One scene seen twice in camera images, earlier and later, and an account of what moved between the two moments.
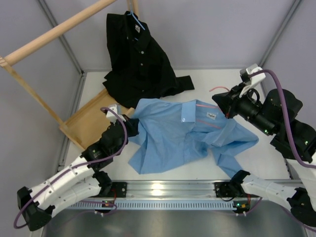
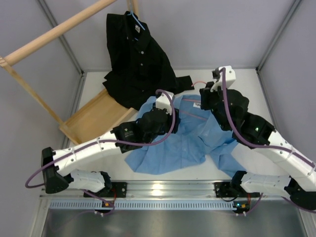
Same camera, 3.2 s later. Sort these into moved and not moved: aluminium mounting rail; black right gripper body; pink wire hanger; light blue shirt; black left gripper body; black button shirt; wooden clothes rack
Moved: black right gripper body; light blue shirt; black left gripper body; pink wire hanger
Not moved: aluminium mounting rail; black button shirt; wooden clothes rack
